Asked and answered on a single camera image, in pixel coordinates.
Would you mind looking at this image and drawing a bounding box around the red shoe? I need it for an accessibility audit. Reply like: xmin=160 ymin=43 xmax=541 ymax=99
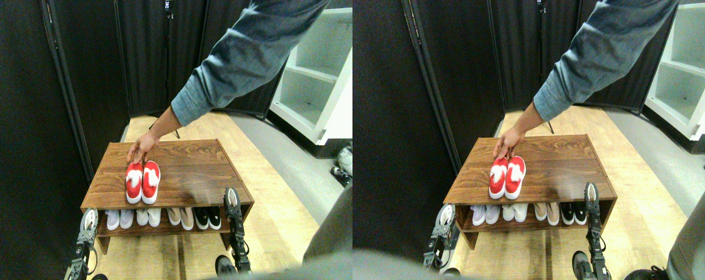
xmin=141 ymin=161 xmax=161 ymax=205
xmin=488 ymin=157 xmax=509 ymax=200
xmin=504 ymin=156 xmax=526 ymax=200
xmin=125 ymin=162 xmax=144 ymax=204

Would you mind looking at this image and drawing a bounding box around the person's hand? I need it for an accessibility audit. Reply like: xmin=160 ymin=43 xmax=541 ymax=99
xmin=127 ymin=131 xmax=160 ymax=165
xmin=493 ymin=128 xmax=527 ymax=161

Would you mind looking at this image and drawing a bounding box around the brown shoe rack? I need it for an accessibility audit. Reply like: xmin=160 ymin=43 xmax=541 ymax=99
xmin=443 ymin=134 xmax=617 ymax=250
xmin=81 ymin=138 xmax=254 ymax=250

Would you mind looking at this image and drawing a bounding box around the white and black machine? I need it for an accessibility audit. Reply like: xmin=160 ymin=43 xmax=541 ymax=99
xmin=330 ymin=146 xmax=353 ymax=193

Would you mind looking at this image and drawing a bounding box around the white shelf unit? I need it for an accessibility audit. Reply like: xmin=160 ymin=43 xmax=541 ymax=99
xmin=269 ymin=7 xmax=353 ymax=145
xmin=644 ymin=2 xmax=705 ymax=141

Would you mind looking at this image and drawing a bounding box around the black curtain stand pole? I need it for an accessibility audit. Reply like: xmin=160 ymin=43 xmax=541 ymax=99
xmin=40 ymin=0 xmax=93 ymax=180
xmin=400 ymin=0 xmax=461 ymax=173

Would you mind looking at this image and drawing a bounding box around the black tripod stand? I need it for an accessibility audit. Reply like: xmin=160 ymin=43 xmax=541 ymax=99
xmin=149 ymin=0 xmax=181 ymax=139
xmin=523 ymin=0 xmax=555 ymax=134

